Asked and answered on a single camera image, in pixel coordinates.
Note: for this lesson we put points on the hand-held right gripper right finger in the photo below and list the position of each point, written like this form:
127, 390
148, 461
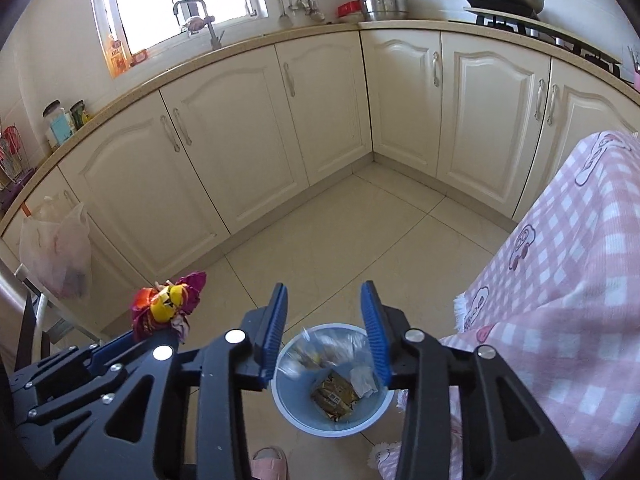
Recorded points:
376, 340

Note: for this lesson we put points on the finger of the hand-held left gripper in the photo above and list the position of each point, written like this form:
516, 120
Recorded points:
120, 356

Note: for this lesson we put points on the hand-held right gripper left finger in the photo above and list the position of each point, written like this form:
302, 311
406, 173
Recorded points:
276, 332

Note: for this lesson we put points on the colourful candy wrapper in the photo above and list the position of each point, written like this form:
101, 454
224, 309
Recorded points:
167, 302

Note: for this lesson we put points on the blue plastic bin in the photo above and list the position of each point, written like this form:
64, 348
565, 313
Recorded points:
300, 410

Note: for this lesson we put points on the white crumpled tissue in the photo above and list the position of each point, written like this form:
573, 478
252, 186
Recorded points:
364, 382

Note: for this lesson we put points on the clear plastic wrapper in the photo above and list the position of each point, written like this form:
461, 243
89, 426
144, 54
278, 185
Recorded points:
325, 347

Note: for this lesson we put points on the brown snack packet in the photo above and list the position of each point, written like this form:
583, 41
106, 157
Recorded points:
334, 394

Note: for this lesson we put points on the metal step stool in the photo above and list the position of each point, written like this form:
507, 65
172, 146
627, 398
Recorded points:
42, 310

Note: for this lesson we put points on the white plastic bag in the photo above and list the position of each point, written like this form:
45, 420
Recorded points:
55, 245

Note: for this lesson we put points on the pink slipper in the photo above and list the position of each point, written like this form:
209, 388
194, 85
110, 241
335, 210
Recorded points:
270, 465

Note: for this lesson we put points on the pink checked tablecloth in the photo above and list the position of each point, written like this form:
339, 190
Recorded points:
565, 260

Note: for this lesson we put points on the cream kitchen cabinet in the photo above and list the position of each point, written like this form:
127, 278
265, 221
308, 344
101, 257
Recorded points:
260, 125

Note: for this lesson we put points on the clear jar with lid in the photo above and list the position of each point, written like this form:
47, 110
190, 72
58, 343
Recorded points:
59, 127

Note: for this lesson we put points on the dark glass jar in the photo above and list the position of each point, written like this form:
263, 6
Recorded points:
80, 115

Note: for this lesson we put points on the orange dish soap bottle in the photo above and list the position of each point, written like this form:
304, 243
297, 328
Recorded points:
118, 60

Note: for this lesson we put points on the steel faucet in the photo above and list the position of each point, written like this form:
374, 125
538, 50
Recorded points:
216, 40

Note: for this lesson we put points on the small red sill item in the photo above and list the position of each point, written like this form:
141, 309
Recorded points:
140, 56

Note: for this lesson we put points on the scrubber on faucet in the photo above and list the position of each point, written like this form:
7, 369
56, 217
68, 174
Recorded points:
195, 23

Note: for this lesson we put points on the hanging steel ladle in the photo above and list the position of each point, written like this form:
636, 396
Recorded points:
284, 10

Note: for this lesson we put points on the hanging slotted spoon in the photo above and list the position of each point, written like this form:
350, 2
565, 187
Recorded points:
315, 7

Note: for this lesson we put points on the red food container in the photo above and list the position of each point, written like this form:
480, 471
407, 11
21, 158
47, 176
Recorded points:
348, 9

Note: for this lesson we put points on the black gas stove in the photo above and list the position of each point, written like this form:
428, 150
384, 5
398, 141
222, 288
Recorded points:
520, 22

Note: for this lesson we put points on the pink cup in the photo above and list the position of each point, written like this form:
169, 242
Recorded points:
636, 80

